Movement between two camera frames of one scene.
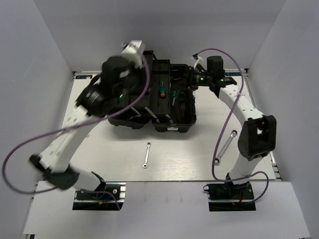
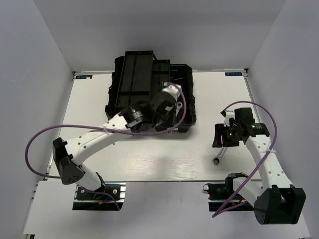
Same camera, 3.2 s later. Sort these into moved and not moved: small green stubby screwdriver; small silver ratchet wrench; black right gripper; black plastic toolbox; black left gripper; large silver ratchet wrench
Moved: small green stubby screwdriver; black left gripper; black right gripper; small silver ratchet wrench
Not moved: large silver ratchet wrench; black plastic toolbox
